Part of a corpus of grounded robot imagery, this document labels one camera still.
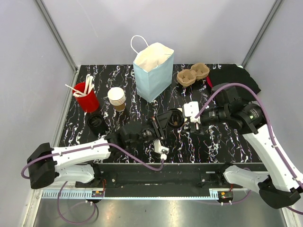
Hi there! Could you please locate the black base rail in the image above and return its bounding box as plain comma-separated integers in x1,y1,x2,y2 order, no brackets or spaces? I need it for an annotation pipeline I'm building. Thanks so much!
75,164,234,198

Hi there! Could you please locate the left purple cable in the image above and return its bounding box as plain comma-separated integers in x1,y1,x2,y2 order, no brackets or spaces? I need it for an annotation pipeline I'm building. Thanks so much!
21,143,165,224

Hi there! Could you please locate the black cloth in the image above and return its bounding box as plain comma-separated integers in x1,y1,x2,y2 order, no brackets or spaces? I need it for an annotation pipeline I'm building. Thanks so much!
206,64,261,94

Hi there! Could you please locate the single brown paper cup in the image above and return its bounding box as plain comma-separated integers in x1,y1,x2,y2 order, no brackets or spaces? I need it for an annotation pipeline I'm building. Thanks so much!
177,108,188,123

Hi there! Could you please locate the red cup with stirrers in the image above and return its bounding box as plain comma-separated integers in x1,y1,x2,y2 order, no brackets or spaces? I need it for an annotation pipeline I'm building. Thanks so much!
65,74,99,113

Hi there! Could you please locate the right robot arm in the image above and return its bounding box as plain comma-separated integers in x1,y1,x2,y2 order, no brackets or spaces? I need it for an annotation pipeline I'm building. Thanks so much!
182,83,303,210

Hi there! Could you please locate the single black cup lid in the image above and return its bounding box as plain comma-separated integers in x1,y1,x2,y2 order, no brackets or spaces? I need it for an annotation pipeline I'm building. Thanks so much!
168,109,184,129

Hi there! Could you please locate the stack of black lids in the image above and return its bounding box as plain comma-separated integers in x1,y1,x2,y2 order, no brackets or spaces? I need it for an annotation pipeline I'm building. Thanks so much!
87,113,108,136

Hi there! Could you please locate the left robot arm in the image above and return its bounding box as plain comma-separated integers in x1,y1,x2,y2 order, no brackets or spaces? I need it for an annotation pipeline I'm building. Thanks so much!
21,109,184,189

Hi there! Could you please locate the stack of paper cups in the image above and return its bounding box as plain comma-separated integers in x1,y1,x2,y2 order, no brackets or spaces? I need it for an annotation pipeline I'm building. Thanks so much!
107,87,126,112

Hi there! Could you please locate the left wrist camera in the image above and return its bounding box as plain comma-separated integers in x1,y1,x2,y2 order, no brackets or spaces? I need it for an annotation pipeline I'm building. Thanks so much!
154,140,169,160

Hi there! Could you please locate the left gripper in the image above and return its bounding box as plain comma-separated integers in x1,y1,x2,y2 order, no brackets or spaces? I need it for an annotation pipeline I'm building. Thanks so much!
128,111,171,148

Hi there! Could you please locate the light blue paper bag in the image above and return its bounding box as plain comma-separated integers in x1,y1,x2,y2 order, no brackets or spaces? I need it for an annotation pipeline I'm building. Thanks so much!
133,42,174,103

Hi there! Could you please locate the stack of pulp cup carriers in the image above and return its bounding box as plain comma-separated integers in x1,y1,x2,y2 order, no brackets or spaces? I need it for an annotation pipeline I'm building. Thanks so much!
177,63,210,87

